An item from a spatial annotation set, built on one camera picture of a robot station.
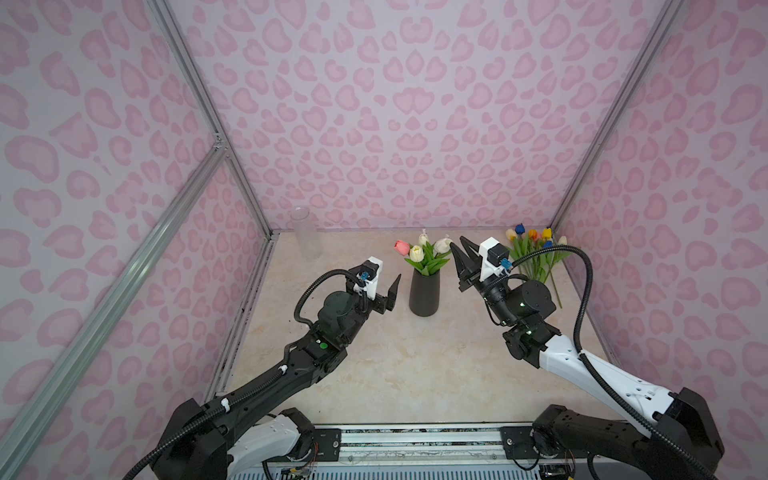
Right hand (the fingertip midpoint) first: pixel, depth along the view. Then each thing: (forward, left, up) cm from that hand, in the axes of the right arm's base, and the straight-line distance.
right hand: (460, 238), depth 65 cm
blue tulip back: (+39, -33, -37) cm, 64 cm away
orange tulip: (+35, -37, -35) cm, 62 cm away
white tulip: (+11, +7, -11) cm, 17 cm away
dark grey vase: (+4, +6, -30) cm, 31 cm away
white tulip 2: (+35, -48, -38) cm, 71 cm away
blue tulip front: (+30, -41, -36) cm, 62 cm away
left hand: (0, +17, -9) cm, 19 cm away
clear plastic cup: (+31, +48, -36) cm, 68 cm away
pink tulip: (+5, +13, -9) cm, 16 cm away
